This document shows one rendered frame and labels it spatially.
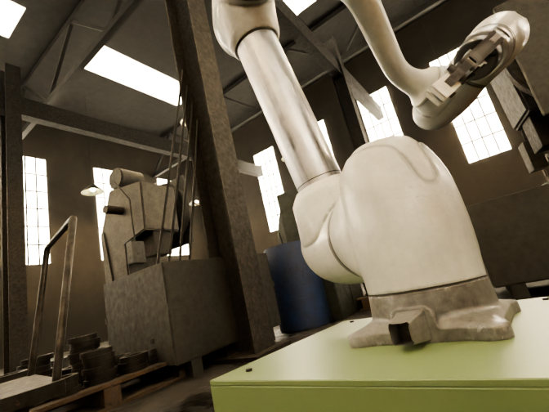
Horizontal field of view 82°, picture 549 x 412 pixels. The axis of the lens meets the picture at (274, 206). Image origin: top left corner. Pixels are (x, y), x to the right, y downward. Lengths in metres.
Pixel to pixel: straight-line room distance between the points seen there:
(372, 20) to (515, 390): 0.69
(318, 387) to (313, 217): 0.33
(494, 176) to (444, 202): 10.23
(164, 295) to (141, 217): 2.62
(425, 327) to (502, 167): 10.35
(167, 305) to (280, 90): 1.96
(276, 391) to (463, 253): 0.27
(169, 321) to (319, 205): 1.97
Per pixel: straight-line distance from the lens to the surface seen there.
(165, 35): 10.27
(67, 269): 1.57
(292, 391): 0.37
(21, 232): 7.54
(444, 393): 0.30
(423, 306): 0.41
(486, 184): 10.65
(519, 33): 0.86
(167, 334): 2.49
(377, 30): 0.82
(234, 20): 0.82
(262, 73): 0.75
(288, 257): 3.33
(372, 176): 0.44
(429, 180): 0.45
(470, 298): 0.44
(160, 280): 2.49
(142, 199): 5.02
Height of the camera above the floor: 0.48
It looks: 14 degrees up
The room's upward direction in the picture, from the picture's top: 13 degrees counter-clockwise
